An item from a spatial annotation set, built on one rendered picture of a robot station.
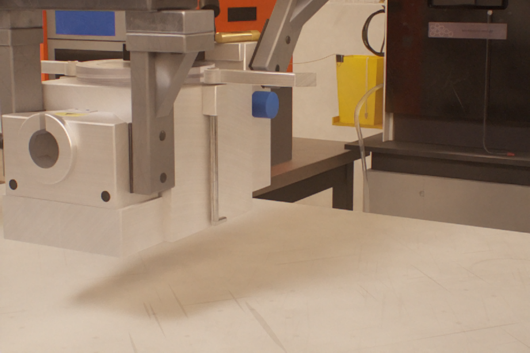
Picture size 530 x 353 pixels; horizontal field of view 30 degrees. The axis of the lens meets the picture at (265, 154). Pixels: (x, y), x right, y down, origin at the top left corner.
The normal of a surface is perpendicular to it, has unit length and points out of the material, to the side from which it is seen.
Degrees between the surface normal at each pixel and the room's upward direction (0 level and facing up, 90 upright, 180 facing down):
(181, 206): 90
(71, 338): 0
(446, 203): 90
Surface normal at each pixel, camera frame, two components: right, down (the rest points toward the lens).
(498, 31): -0.51, 0.15
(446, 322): 0.00, -0.99
